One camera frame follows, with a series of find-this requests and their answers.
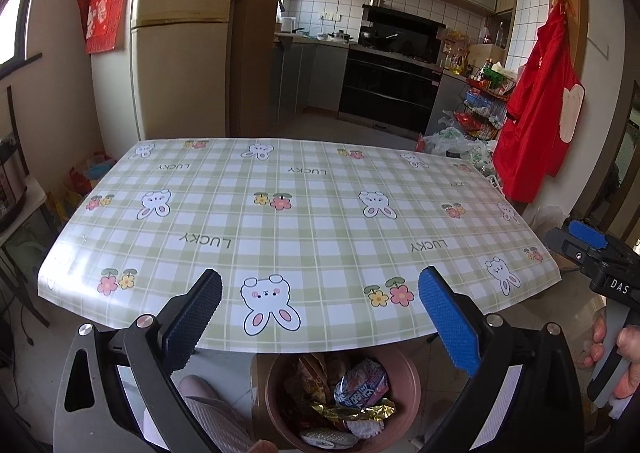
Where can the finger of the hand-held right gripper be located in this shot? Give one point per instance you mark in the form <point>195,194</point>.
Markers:
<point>570,250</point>
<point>589,233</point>

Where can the blue pink snack packet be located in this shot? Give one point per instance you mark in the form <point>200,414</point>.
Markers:
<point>362,380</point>

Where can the brown round trash bin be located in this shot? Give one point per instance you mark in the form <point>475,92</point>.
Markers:
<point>405,398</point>

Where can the gold foil wrapper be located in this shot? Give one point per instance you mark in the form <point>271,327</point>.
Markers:
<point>350,412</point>

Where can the colourful toy pile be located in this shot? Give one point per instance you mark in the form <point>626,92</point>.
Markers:
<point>92,175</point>

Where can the red apron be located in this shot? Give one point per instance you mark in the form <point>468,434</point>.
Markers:
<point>535,118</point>

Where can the brown snack bag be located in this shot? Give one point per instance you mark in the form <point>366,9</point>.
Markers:
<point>307,378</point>

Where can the black wok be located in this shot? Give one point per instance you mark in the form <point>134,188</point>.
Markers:
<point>377,39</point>

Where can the green checked bunny tablecloth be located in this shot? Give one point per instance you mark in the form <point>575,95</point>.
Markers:
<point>310,243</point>

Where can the clear glass bottle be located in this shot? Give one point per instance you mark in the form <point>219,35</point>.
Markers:
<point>501,33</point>

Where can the dark framed window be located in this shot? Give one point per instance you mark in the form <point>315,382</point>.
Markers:
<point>15,18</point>

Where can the steel pressure cooker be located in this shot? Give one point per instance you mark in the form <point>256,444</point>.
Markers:
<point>10,183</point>

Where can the person's leg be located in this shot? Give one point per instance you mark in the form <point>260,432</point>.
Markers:
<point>215,418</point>

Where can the white green plastic bags pile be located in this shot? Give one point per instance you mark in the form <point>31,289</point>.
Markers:
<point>452,145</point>

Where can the black built-in oven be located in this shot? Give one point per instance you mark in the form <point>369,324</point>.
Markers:
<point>387,93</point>

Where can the grey lower cabinets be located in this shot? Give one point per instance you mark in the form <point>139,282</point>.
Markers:
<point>310,78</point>

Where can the yellow cooking oil bottle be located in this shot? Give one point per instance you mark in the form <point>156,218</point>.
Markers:
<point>455,61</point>

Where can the white kettle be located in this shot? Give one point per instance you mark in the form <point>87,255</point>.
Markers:
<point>288,25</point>

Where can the person's right hand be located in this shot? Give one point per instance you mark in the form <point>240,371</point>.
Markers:
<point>629,373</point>

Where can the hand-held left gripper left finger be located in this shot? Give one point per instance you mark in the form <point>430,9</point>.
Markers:
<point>192,320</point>

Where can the black range hood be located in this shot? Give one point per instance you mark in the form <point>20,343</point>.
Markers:
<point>405,30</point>

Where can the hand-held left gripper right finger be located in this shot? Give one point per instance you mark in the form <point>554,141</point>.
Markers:
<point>447,320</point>

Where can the white foam net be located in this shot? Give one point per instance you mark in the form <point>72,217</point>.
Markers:
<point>365,428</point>

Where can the cardboard box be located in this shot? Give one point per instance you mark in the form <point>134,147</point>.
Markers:
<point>487,57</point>

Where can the lidded cooking pot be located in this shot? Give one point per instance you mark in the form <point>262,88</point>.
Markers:
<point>340,36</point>

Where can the beige refrigerator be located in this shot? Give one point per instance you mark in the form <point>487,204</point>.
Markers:
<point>180,63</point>

